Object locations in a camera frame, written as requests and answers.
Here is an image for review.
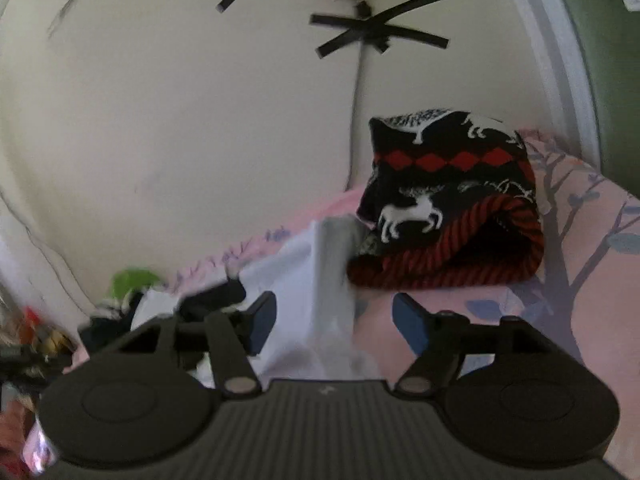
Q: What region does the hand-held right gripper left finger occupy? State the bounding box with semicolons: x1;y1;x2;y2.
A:
107;291;277;397

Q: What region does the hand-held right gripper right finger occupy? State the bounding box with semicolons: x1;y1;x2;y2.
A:
392;292;557;396

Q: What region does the white shirt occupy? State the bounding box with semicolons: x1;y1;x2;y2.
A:
195;217;386;391

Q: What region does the pile of colourful clothes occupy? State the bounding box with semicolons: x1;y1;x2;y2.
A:
0;295;83;478

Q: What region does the black red patterned sweater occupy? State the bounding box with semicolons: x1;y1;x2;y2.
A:
347;108;545;291

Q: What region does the pink tree-print bedsheet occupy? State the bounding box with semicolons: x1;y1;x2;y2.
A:
65;127;640;478

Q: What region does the black tape cross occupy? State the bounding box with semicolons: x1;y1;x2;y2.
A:
309;0;453;59

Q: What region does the white-framed frosted window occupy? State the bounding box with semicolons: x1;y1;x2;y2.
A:
499;0;640;196

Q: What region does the grey cable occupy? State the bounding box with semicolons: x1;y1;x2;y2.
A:
344;2;372;192

